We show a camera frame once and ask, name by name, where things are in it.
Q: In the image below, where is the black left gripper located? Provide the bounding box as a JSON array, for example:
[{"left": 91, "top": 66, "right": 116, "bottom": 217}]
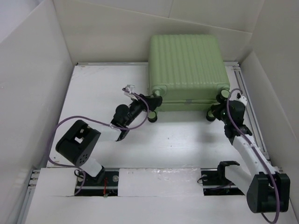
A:
[{"left": 125, "top": 93, "right": 162, "bottom": 127}]

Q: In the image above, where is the green suitcase blue lining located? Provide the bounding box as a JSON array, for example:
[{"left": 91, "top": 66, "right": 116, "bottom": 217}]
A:
[{"left": 148, "top": 34, "right": 230, "bottom": 112}]

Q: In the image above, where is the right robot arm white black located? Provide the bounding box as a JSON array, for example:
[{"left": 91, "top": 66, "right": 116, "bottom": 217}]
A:
[{"left": 206, "top": 100, "right": 291, "bottom": 213}]

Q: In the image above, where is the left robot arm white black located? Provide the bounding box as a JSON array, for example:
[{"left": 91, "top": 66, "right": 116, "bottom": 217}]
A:
[{"left": 56, "top": 94, "right": 163, "bottom": 185}]

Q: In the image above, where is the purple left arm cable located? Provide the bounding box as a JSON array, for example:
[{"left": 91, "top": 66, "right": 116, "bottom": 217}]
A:
[{"left": 48, "top": 92, "right": 150, "bottom": 196}]

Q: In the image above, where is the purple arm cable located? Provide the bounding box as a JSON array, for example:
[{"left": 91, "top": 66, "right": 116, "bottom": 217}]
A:
[
  {"left": 225, "top": 88, "right": 281, "bottom": 224},
  {"left": 48, "top": 92, "right": 150, "bottom": 196}
]

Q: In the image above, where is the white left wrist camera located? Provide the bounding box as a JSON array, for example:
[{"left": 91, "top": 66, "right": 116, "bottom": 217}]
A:
[{"left": 122, "top": 84, "right": 137, "bottom": 100}]

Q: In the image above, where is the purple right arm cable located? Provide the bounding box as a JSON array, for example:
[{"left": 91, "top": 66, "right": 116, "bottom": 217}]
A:
[{"left": 225, "top": 88, "right": 281, "bottom": 224}]

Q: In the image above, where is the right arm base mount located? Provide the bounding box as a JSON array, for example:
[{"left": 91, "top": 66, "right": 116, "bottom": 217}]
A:
[{"left": 197, "top": 161, "right": 244, "bottom": 196}]

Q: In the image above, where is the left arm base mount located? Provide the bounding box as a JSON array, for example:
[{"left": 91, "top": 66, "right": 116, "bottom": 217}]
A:
[{"left": 74, "top": 168, "right": 120, "bottom": 197}]

